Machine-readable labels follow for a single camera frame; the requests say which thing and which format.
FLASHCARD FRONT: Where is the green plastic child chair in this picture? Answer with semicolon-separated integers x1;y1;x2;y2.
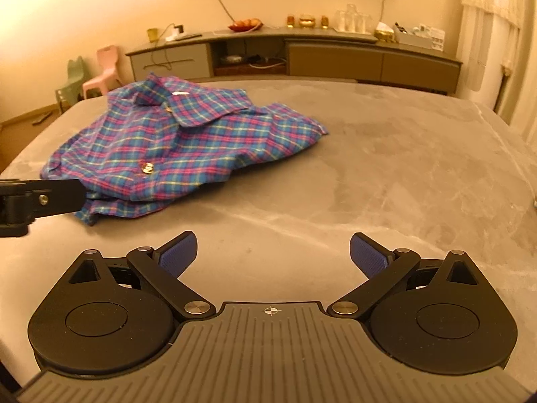
56;56;85;112

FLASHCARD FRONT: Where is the gold tissue box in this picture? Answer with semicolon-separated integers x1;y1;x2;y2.
375;21;397;43

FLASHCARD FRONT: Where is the pink plastic child chair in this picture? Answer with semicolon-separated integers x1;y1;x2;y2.
82;45;124;99

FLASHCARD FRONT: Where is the white curtain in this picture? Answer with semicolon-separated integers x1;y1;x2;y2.
455;0;537;127

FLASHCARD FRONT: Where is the blue pink plaid shirt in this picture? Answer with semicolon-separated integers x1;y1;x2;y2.
40;73;330;226

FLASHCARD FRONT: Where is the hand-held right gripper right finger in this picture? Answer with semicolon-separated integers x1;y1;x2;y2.
327;232;481;318

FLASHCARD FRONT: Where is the red plate of fruit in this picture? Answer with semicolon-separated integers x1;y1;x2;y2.
228;17;265;33

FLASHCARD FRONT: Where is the cluster of clear glasses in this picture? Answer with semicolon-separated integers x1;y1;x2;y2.
333;4;374;34

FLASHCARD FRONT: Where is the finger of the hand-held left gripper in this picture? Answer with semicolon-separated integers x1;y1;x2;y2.
0;178;87;238

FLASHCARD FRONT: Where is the white power strip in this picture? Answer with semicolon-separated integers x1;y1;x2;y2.
165;24;202;42

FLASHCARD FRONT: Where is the grey tray with small items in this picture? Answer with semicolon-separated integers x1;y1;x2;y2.
394;23;445;51

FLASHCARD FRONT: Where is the long grey TV cabinet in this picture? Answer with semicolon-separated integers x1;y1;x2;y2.
126;25;463;95

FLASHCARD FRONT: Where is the looped black cable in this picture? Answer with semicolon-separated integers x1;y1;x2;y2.
149;44;175;73

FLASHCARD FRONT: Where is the black television cable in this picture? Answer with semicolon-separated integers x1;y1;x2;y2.
210;0;236;24

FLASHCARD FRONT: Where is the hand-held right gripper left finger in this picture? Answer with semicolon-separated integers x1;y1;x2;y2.
67;231;216;320

